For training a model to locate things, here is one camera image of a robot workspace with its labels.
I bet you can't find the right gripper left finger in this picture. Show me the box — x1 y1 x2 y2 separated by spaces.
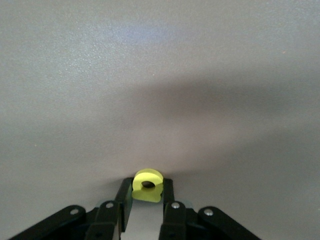
8 177 133 240

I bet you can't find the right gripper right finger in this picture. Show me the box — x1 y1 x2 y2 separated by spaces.
158 178 262 240

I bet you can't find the yellow foam letter a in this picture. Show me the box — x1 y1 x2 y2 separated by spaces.
131 167 165 203

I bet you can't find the brown table cover sheet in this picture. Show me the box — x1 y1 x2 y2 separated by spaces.
0 0 320 240

